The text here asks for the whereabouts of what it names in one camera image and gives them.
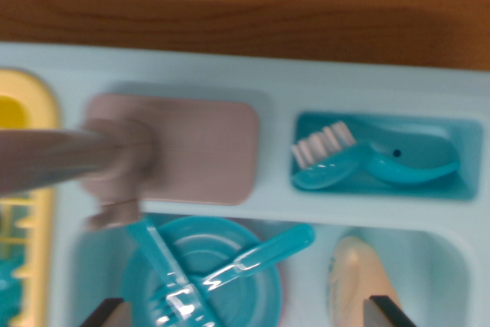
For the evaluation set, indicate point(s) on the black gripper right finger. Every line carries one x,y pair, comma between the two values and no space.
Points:
386,313

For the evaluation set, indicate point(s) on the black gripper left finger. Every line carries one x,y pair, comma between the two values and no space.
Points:
109,313

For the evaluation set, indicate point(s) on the cream detergent bottle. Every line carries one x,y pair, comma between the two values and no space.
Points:
352,277

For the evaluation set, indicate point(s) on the light blue toy sink unit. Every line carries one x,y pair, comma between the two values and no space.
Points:
268,74

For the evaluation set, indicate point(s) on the teal plastic knife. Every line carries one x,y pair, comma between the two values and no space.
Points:
153,242

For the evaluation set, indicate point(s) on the teal plastic fork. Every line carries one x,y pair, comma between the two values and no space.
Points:
275,246

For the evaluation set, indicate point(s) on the teal plastic plate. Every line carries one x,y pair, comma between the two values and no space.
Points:
245,304

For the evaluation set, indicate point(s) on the teal dish brush white bristles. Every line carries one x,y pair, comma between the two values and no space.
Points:
383,170

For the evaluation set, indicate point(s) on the yellow plastic dish rack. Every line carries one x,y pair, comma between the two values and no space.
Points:
46,112

